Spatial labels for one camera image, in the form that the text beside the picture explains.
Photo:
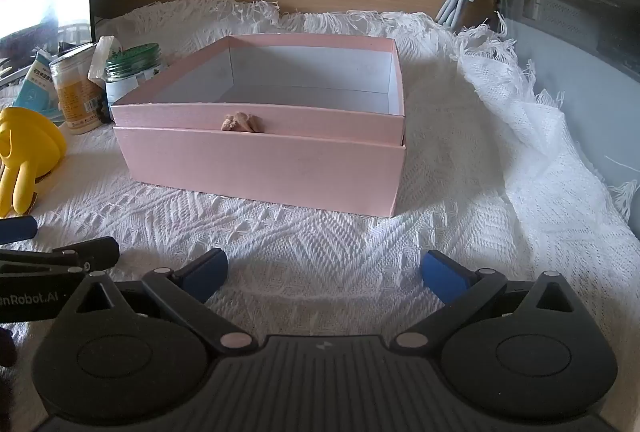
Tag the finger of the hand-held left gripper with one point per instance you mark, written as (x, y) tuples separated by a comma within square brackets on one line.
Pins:
[(95, 252), (17, 229)]

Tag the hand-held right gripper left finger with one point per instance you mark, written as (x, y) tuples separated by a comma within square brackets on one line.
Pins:
[(206, 274)]

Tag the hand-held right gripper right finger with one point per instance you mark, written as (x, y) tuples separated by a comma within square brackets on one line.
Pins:
[(442, 274)]

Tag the pink cardboard box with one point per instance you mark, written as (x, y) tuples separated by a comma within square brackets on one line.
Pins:
[(310, 62)]

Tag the yellow rubber toy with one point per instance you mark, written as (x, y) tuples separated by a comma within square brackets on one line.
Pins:
[(30, 142)]

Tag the white knitted tablecloth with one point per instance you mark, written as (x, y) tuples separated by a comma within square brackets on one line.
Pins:
[(450, 172)]

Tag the orange label jar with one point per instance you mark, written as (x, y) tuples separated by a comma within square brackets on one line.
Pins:
[(77, 95)]

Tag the teal paper packet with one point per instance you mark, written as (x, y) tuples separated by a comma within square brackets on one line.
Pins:
[(32, 82)]

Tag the green lid glass jar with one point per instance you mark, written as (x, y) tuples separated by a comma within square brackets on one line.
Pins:
[(132, 72)]

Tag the white plastic wrapper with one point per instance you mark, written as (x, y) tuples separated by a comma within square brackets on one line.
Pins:
[(106, 55)]

